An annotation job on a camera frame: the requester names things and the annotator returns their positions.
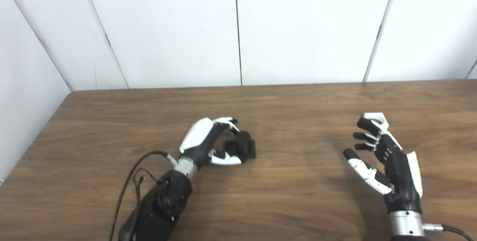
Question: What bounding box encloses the white square piece with hole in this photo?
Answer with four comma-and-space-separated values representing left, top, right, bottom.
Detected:
363, 112, 389, 131

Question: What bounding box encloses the black peg with square base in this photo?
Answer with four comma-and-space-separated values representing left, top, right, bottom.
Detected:
224, 131, 257, 159

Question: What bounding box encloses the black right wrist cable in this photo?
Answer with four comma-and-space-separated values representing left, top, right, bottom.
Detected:
423, 223, 474, 241

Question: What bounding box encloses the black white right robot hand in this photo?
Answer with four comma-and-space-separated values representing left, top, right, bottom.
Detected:
343, 117, 423, 215

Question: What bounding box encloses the thin left wrist wire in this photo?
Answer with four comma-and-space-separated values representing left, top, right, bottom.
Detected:
132, 167, 164, 197

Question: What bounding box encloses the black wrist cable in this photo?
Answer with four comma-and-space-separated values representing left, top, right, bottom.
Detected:
108, 150, 179, 241
423, 223, 474, 241

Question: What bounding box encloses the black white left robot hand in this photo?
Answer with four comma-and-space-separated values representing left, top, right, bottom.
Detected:
179, 117, 243, 167

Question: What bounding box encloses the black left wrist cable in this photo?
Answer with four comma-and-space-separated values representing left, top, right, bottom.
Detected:
108, 150, 179, 241

